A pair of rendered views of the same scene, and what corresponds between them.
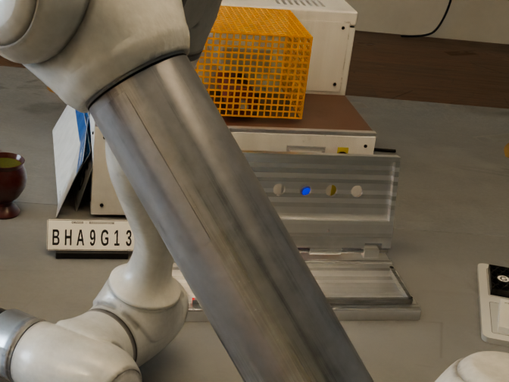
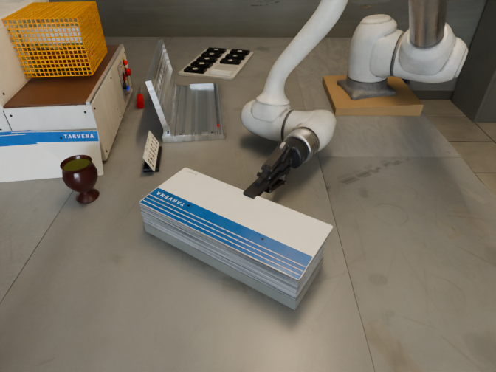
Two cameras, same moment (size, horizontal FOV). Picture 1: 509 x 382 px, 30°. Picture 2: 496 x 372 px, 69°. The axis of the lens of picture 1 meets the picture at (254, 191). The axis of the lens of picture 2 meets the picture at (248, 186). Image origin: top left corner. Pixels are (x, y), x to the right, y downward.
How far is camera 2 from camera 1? 162 cm
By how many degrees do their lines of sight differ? 70
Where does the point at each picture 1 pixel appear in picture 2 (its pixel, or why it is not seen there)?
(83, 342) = (319, 114)
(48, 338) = (318, 122)
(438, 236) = not seen: hidden behind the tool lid
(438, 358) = (245, 88)
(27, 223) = (108, 185)
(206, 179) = not seen: outside the picture
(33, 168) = (12, 190)
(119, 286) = (283, 101)
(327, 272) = (188, 97)
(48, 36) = not seen: outside the picture
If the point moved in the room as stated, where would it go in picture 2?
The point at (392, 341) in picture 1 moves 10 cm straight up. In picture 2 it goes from (235, 94) to (234, 70)
